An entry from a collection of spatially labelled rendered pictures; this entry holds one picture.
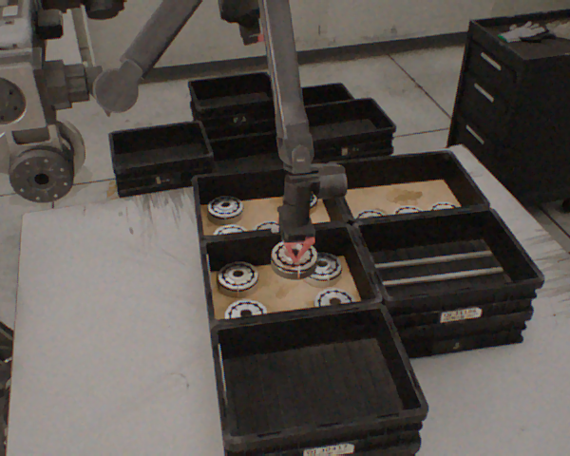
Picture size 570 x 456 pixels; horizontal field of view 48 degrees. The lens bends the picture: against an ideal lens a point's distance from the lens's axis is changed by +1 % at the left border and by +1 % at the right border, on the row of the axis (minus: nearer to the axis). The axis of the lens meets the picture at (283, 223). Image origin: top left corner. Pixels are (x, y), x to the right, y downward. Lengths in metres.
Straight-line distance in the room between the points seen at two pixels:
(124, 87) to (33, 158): 0.42
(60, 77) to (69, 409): 0.80
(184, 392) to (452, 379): 0.65
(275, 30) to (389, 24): 3.71
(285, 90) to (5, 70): 0.50
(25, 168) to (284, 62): 0.66
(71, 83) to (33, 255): 0.95
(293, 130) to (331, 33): 3.55
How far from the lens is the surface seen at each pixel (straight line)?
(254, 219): 1.87
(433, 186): 2.06
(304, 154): 1.28
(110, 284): 1.92
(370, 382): 1.47
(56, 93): 1.23
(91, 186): 3.60
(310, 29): 4.75
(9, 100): 1.24
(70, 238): 2.11
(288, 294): 1.64
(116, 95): 1.22
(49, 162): 1.58
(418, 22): 5.06
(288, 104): 1.28
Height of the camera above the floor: 1.98
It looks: 38 degrees down
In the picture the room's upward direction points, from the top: straight up
